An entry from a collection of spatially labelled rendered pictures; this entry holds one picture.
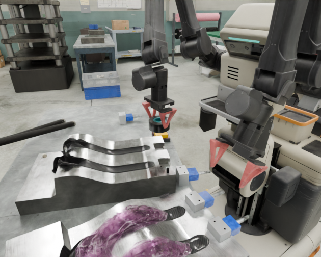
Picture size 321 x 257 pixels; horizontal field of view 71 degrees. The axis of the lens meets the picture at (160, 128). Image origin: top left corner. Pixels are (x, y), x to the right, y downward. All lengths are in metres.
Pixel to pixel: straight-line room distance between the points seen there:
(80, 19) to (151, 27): 6.39
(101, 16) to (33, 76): 3.10
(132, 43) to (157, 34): 6.47
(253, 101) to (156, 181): 0.41
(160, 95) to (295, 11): 0.44
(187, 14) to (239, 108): 0.52
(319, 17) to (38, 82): 4.50
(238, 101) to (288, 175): 0.65
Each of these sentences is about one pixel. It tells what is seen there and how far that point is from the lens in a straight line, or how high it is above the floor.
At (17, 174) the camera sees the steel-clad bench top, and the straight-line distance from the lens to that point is 1.06.
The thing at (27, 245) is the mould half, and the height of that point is 0.91.
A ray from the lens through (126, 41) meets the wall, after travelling 7.21.
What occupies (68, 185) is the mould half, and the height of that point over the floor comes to 0.90.
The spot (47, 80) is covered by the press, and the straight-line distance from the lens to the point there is 4.73.
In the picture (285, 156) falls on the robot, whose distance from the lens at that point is 1.21.
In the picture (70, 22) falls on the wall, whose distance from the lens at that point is 7.16.
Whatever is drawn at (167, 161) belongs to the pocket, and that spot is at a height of 0.87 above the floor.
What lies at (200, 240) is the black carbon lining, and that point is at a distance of 0.65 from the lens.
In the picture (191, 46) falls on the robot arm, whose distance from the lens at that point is 0.93.
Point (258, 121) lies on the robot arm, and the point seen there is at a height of 1.14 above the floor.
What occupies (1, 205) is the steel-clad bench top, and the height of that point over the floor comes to 0.80.
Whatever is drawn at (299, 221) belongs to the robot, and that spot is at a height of 0.47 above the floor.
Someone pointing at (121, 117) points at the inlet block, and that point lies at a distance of 1.26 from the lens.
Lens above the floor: 1.37
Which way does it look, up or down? 28 degrees down
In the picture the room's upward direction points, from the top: straight up
